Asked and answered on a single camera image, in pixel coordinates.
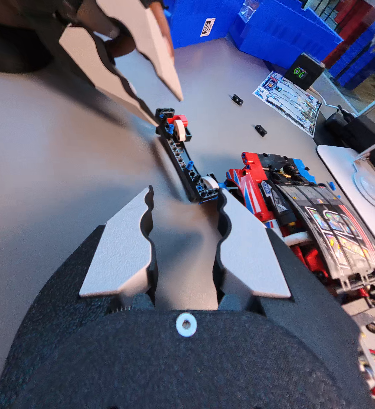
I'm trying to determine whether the black device green display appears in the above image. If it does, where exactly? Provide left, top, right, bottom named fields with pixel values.
left=285, top=53, right=325, bottom=91

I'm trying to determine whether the blue storage bin near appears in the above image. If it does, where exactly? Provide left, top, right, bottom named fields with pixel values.
left=163, top=0, right=249, bottom=49

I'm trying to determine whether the person's left hand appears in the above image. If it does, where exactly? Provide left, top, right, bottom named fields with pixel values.
left=149, top=0, right=175, bottom=58

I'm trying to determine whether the white book stand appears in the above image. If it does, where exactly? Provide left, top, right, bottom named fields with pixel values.
left=317, top=88, right=375, bottom=253

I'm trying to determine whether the stack of coloured crates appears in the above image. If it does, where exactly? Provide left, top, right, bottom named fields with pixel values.
left=322, top=0, right=375, bottom=90

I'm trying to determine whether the red blue lego car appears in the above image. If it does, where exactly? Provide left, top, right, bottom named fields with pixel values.
left=224, top=152, right=375, bottom=401

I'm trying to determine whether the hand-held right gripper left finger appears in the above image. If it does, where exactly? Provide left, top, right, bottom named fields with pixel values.
left=79, top=185, right=159, bottom=309

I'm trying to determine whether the blue plastic bin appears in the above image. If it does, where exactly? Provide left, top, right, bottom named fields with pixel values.
left=229, top=0, right=344, bottom=69

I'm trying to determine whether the black power adapter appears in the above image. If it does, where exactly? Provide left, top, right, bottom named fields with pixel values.
left=326, top=105, right=375, bottom=160

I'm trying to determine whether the black lego chassis frame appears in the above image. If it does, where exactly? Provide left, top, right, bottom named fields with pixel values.
left=155, top=108, right=220, bottom=204

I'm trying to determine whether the lego sticker sheet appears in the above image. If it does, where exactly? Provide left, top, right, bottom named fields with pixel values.
left=253, top=71, right=322, bottom=137

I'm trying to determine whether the white cable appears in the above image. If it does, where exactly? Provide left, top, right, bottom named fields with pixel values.
left=309, top=89, right=339, bottom=110

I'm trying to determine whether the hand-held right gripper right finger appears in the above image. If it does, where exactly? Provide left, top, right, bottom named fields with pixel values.
left=213, top=188, right=292, bottom=310

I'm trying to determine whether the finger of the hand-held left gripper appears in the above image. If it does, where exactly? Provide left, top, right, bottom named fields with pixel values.
left=96, top=0, right=184, bottom=102
left=59, top=24, right=159, bottom=127

